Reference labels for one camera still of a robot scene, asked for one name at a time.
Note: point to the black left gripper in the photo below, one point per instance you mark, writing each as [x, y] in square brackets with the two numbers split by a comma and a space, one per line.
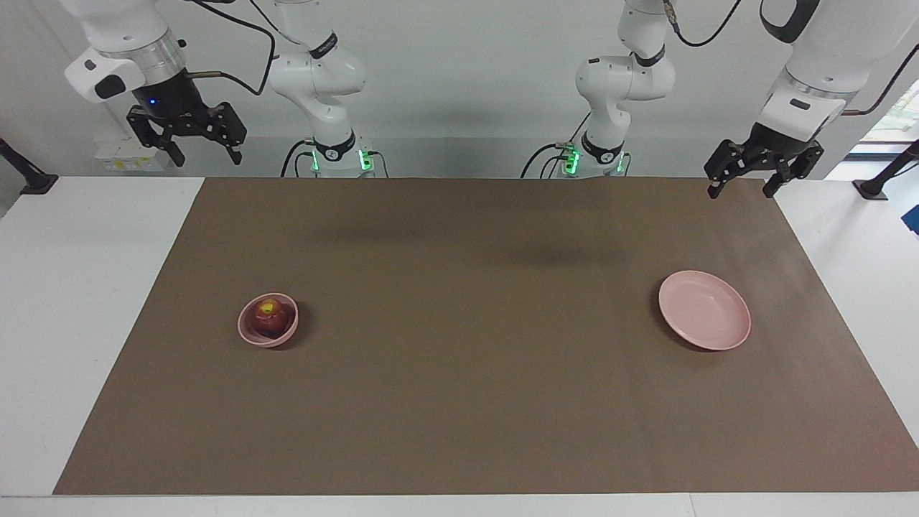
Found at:
[779, 152]

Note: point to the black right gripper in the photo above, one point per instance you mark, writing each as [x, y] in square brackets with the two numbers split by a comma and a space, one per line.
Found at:
[176, 108]

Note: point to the dark red apple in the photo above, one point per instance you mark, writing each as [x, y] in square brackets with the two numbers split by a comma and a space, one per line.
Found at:
[268, 319]

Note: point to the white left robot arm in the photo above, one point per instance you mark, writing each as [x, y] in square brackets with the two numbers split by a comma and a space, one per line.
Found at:
[624, 79]

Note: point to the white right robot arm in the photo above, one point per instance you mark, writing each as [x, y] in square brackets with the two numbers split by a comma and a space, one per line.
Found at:
[323, 72]

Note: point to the pink plate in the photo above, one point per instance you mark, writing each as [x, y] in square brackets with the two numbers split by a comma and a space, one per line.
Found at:
[703, 312]

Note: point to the pink bowl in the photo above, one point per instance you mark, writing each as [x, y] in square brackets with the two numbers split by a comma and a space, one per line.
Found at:
[267, 343]

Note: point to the black clamp stand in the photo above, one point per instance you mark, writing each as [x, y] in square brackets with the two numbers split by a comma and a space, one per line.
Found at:
[872, 189]
[36, 184]

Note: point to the glass window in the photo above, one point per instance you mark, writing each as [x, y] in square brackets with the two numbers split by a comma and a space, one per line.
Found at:
[901, 122]

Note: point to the blue object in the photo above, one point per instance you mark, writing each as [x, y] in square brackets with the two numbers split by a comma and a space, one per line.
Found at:
[913, 219]

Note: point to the brown table mat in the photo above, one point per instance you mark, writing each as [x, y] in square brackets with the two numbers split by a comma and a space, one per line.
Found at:
[467, 359]

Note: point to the white wall socket box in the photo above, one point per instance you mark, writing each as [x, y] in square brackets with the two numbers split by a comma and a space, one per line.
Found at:
[118, 156]

